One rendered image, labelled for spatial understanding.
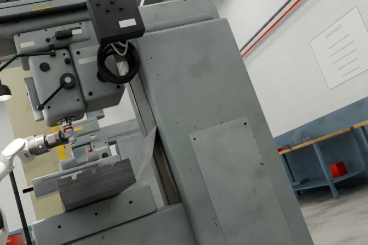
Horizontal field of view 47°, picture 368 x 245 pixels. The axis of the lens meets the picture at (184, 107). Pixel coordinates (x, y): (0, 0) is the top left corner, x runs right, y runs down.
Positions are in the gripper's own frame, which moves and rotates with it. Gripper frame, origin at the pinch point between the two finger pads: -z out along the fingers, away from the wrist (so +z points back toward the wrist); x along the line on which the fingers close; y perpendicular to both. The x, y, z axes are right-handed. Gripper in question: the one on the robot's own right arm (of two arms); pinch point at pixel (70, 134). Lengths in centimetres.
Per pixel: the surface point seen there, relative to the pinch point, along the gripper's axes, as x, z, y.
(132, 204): -11.2, -20.4, 39.3
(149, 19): 6, -52, -45
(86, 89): -7.6, -14.8, -15.9
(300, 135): 529, -233, 18
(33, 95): -5.4, 10.1, -22.1
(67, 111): -8.7, -4.1, -8.9
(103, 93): -5.3, -21.4, -12.5
